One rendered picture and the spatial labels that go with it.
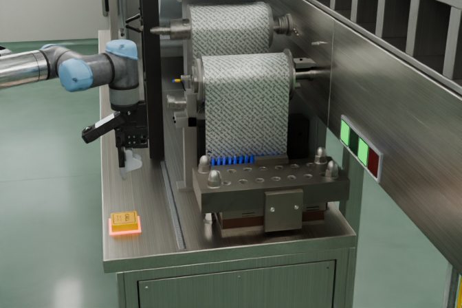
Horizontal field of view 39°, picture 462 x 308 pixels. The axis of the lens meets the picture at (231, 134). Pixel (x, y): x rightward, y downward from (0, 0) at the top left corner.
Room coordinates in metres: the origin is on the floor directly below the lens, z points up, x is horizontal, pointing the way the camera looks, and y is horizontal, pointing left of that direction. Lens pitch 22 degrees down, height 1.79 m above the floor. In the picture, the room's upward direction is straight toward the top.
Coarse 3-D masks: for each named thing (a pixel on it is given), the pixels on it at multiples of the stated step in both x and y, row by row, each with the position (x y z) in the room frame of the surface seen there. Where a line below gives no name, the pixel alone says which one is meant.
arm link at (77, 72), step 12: (60, 60) 1.49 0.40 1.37; (72, 60) 1.44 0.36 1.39; (84, 60) 1.45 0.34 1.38; (96, 60) 1.46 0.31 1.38; (108, 60) 1.48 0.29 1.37; (60, 72) 1.45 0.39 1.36; (72, 72) 1.41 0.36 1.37; (84, 72) 1.43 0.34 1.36; (96, 72) 1.45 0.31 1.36; (108, 72) 1.47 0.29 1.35; (72, 84) 1.41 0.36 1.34; (84, 84) 1.42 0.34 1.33; (96, 84) 1.45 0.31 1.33
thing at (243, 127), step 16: (288, 96) 1.72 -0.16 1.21; (208, 112) 1.68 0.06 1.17; (224, 112) 1.68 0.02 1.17; (240, 112) 1.69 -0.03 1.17; (256, 112) 1.70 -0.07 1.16; (272, 112) 1.71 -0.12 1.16; (208, 128) 1.68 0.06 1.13; (224, 128) 1.68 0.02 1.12; (240, 128) 1.69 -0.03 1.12; (256, 128) 1.70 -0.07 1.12; (272, 128) 1.71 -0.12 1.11; (208, 144) 1.68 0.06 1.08; (224, 144) 1.68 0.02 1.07; (240, 144) 1.69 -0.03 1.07; (256, 144) 1.70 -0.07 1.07; (272, 144) 1.71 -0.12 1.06
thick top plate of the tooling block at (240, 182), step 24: (192, 168) 1.62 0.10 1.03; (216, 168) 1.62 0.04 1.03; (240, 168) 1.62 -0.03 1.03; (264, 168) 1.63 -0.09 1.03; (288, 168) 1.62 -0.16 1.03; (312, 168) 1.62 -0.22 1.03; (216, 192) 1.48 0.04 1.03; (240, 192) 1.49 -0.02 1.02; (312, 192) 1.53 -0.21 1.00; (336, 192) 1.54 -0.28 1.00
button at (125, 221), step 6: (114, 216) 1.54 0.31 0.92; (120, 216) 1.54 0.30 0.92; (126, 216) 1.54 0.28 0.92; (132, 216) 1.54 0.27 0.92; (114, 222) 1.51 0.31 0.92; (120, 222) 1.51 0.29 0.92; (126, 222) 1.51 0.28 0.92; (132, 222) 1.51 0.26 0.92; (114, 228) 1.49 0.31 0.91; (120, 228) 1.50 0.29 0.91; (126, 228) 1.50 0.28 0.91; (132, 228) 1.50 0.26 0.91
